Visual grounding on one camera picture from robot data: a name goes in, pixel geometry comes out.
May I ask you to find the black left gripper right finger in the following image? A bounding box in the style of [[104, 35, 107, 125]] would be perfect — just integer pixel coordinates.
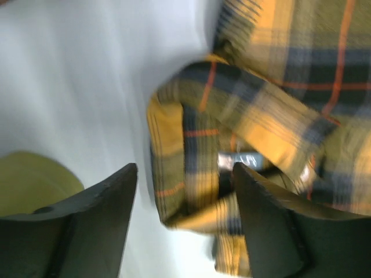
[[232, 163, 370, 278]]

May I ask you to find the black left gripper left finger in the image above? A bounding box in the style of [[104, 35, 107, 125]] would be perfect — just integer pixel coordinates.
[[1, 163, 137, 278]]

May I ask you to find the yellow plaid long sleeve shirt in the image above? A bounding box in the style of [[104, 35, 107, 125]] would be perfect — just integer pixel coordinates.
[[147, 1, 370, 277]]

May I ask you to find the olive green laundry bin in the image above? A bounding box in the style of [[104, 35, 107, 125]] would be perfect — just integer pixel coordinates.
[[1, 151, 84, 217]]

